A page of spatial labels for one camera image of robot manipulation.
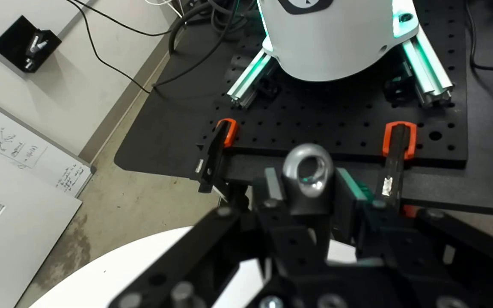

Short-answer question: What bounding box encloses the thin black cable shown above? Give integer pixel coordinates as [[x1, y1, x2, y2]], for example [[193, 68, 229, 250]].
[[64, 0, 174, 99]]

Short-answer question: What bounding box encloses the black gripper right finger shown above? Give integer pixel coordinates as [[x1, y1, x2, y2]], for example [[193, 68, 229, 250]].
[[330, 166, 493, 308]]

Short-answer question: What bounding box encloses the large whiteboard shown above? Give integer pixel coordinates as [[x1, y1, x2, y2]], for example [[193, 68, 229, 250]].
[[0, 135, 82, 308]]

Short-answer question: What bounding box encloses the black metal bracket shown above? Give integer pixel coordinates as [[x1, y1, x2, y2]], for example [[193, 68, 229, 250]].
[[0, 13, 63, 73]]

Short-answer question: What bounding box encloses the black perforated breadboard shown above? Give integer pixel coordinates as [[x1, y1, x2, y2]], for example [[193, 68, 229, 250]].
[[208, 0, 468, 169]]

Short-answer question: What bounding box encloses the black cable bundle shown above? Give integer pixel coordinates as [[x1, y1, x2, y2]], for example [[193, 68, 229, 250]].
[[167, 0, 265, 56]]

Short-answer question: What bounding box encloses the aluminium profile rail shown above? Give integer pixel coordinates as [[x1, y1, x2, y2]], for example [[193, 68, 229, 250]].
[[398, 27, 456, 109], [225, 48, 273, 109]]

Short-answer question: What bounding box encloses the black clamp orange tip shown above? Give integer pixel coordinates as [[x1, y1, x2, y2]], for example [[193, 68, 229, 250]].
[[374, 120, 419, 214], [193, 116, 241, 195]]

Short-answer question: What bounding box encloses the white paper sheet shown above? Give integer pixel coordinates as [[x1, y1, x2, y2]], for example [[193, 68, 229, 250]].
[[0, 101, 97, 198]]

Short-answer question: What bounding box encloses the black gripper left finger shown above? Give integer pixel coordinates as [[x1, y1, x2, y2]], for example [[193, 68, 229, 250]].
[[107, 166, 290, 308]]

